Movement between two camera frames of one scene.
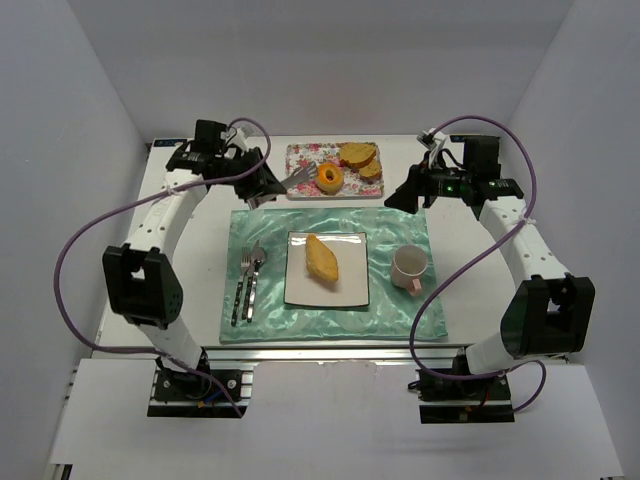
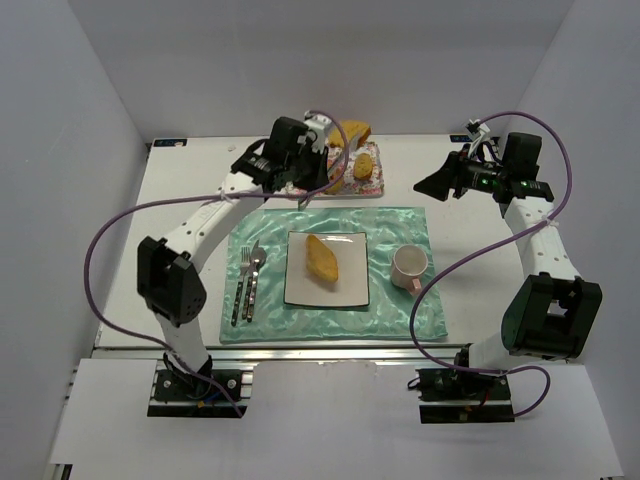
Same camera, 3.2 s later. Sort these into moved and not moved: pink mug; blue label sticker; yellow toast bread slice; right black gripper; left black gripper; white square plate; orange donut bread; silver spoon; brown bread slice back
Moved: brown bread slice back; left black gripper; right black gripper
Not moved: blue label sticker; silver spoon; orange donut bread; pink mug; yellow toast bread slice; white square plate
